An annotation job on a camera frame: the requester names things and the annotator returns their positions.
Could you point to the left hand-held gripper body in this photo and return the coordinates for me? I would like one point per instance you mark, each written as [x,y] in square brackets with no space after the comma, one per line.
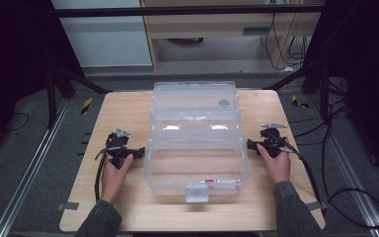
[116,143]

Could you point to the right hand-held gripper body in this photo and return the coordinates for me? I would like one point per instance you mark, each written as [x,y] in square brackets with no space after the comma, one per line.
[272,141]

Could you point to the clear plastic storage box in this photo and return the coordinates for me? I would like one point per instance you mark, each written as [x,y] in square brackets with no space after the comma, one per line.
[195,138]

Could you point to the person's right hand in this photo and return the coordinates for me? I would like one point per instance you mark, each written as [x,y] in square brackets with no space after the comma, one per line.
[275,165]

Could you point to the person's left hand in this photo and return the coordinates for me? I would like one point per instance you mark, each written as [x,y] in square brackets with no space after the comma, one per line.
[113,179]

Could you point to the yellow black striped tape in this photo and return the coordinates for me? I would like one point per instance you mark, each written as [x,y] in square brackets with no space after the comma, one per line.
[298,102]
[86,105]

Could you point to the black metal stand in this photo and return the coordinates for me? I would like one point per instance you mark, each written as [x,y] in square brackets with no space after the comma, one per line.
[65,82]
[312,79]

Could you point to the grey tape strip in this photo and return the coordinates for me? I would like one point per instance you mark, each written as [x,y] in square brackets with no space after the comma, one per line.
[316,206]
[67,206]

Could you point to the white cabinet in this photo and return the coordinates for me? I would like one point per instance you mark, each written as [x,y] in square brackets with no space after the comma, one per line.
[102,36]

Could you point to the wooden cabinet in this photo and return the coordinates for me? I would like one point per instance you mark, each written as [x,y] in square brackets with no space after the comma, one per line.
[230,29]

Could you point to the black crossbar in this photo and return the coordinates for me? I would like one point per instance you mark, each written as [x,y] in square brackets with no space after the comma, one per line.
[187,11]

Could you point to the aluminium floor rail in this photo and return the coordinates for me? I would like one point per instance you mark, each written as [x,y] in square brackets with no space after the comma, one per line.
[29,164]
[352,171]

